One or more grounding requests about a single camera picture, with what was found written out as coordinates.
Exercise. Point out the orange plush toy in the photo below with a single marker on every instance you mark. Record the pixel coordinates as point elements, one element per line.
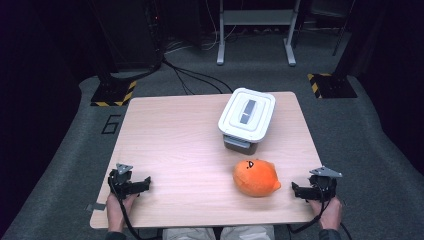
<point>255,178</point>

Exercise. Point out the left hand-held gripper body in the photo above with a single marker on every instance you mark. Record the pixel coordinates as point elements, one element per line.
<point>120,180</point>

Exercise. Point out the grey tape piece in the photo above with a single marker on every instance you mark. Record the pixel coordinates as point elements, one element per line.
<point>95,207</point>

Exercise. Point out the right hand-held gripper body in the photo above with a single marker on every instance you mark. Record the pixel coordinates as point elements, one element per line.
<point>322,186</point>

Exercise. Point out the transparent brown storage container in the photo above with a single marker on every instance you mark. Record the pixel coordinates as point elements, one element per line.
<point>240,146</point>

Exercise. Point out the black equipment cabinet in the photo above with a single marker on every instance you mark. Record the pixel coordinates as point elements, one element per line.
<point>133,33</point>

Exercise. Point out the person's left leg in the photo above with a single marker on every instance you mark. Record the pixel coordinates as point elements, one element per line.
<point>190,233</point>

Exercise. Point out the person's right leg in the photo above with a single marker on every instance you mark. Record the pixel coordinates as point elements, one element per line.
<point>247,232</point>

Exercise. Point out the person's leg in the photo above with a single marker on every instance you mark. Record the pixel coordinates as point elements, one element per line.
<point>190,233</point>
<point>247,232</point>

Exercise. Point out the person's left hand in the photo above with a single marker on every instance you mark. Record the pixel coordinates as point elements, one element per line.
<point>117,210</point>

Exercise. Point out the white container lid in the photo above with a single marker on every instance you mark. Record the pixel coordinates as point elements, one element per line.
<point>247,114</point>

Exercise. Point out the white metal desk frame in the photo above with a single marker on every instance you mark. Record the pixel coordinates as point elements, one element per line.
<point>256,17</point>

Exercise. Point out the black stand base striped edge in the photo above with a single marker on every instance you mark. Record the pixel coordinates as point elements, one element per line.
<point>333,86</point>
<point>111,95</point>

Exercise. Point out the person's right hand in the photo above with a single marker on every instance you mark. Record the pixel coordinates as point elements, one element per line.
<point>328,213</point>

